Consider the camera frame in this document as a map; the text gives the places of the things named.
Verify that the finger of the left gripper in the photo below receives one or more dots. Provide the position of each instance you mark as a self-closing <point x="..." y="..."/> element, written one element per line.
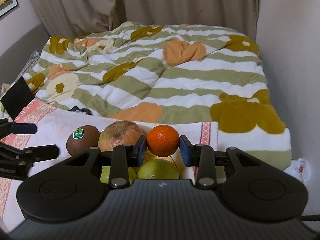
<point x="10" y="127"/>
<point x="15" y="159"/>

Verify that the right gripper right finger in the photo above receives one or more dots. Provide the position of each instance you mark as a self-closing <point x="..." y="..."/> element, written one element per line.
<point x="200" y="156"/>

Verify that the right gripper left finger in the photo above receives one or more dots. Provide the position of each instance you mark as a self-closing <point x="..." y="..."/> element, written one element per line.
<point x="124" y="156"/>

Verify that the green apple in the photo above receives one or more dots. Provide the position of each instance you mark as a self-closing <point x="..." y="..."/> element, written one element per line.
<point x="107" y="171"/>
<point x="158" y="169"/>

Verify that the small mandarin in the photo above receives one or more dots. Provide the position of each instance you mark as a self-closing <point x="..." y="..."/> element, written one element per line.
<point x="163" y="140"/>

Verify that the brown kiwi with sticker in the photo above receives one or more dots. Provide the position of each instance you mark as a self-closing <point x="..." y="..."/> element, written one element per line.
<point x="82" y="138"/>

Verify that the cream fruit bowl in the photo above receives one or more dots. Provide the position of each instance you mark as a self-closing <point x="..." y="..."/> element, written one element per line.
<point x="184" y="172"/>

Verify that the large yellow-red apple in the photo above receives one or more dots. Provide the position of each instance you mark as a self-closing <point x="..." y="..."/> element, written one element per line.
<point x="119" y="133"/>

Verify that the black laptop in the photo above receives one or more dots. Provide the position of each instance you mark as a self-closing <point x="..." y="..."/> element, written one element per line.
<point x="17" y="97"/>

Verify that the green apple in bowl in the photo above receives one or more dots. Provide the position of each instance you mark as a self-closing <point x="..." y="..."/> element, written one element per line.
<point x="158" y="169"/>

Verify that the pink white towel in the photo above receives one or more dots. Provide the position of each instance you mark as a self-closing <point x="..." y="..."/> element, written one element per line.
<point x="54" y="126"/>

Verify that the striped floral duvet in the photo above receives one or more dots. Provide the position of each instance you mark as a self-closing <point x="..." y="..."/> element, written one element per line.
<point x="168" y="74"/>

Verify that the white plastic bag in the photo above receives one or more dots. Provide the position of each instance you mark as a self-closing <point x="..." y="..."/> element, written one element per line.
<point x="299" y="169"/>

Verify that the beige curtain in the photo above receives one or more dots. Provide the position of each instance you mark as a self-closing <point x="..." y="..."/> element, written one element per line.
<point x="72" y="18"/>

